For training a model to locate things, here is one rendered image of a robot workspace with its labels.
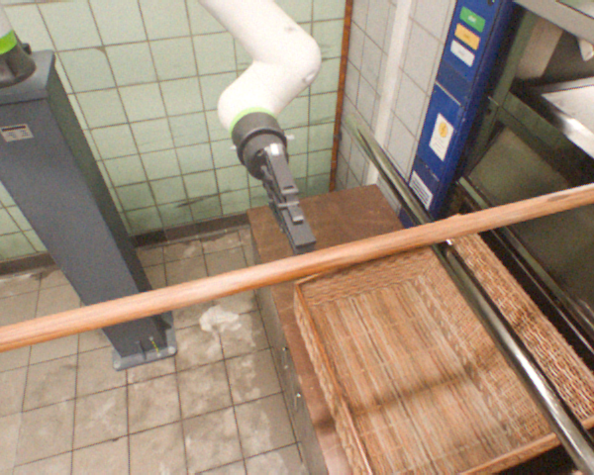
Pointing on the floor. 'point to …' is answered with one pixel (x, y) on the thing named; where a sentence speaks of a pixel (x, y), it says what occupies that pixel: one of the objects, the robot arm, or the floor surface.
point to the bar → (492, 319)
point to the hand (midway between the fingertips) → (298, 232)
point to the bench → (325, 223)
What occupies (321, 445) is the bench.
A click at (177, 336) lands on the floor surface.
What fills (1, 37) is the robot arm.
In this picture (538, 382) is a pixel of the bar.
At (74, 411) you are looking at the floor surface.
